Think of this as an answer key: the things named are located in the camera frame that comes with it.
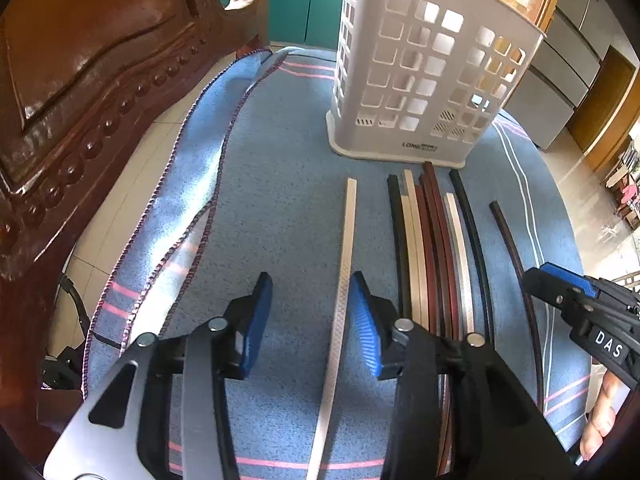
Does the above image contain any silver metal chopstick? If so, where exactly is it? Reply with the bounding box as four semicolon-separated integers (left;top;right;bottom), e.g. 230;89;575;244
306;178;357;480

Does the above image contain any dark brown chopstick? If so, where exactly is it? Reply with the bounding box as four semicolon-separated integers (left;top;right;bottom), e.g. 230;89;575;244
489;200;544;412

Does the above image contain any person right hand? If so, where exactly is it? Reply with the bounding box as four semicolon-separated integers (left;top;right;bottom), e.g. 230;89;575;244
579;370;630;460

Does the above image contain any beige chopstick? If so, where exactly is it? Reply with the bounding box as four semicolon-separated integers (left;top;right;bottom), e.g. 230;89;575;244
400;169;430;328

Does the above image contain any dark red chopstick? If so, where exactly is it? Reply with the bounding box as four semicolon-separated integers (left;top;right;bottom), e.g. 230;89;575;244
414;184;439;335
421;162;460;340

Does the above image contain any silver grey chopstick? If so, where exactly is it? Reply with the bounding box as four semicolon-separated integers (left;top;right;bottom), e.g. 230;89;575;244
444;193;475;337

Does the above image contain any blue plaid tablecloth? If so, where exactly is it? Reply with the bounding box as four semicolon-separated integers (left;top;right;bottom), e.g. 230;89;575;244
84;49;590;479

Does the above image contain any black thin chopstick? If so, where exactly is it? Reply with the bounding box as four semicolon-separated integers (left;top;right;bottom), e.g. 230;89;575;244
449;169;495;347

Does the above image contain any silver refrigerator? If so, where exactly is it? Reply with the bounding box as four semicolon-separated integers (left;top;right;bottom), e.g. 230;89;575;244
506;0;638;150

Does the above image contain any white plastic utensil basket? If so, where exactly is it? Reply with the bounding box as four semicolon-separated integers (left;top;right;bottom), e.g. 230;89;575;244
326;0;544;169

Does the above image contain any carved wooden chair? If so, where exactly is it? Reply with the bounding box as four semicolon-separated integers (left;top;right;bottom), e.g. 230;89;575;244
1;0;269;464

